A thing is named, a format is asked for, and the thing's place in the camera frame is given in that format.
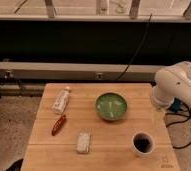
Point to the white sponge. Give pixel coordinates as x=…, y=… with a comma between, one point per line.
x=83, y=143

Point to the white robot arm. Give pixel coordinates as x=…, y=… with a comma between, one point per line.
x=172, y=82

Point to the green ceramic bowl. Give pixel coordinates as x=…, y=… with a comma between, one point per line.
x=111, y=106

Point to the white tube bottle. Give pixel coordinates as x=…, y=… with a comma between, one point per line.
x=61, y=101

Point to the white cup with dark inside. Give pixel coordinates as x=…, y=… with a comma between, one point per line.
x=142, y=144

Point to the metal rail frame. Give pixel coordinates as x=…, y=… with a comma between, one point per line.
x=77, y=72

